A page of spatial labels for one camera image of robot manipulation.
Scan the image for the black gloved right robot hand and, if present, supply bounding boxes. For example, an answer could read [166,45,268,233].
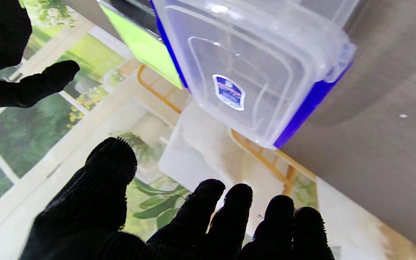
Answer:
[0,0,81,109]

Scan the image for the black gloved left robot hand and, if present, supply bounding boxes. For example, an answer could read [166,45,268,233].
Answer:
[19,137,335,260]

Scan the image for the clear lid with green paper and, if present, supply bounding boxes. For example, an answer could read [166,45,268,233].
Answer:
[98,0,185,90]

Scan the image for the black plastic ridged tray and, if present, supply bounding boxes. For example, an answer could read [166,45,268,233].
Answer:
[109,0,161,36]

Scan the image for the clear lid with blue label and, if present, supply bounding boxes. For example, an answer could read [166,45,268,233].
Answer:
[152,0,361,149]

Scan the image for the clear container with blue clips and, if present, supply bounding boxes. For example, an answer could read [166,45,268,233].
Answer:
[150,0,357,150]

